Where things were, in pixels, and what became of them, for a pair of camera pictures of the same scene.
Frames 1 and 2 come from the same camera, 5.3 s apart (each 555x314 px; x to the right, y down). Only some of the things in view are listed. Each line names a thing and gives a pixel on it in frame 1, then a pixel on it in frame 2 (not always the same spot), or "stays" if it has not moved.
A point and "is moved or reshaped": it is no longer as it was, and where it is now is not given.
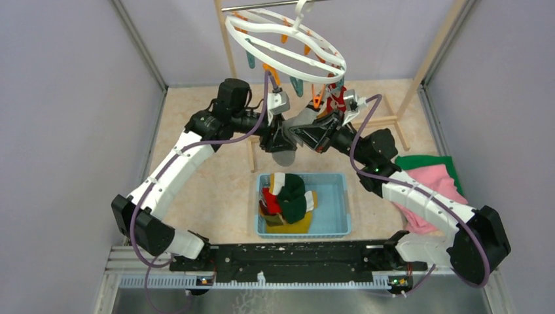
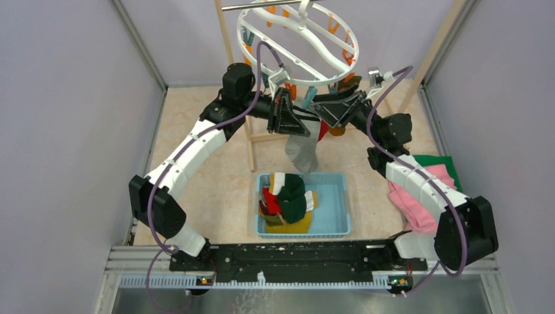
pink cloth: x=438 y=178 stays
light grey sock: x=286 y=157 is moved or reshaped
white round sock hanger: x=275 y=64 is moved or reshaped
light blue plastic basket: x=331 y=216 stays
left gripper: x=272 y=139 to x=283 y=116
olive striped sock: x=274 y=220 stays
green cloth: x=409 y=162 stays
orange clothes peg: x=317 y=98 to x=349 y=59
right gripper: x=315 y=136 to x=338 y=111
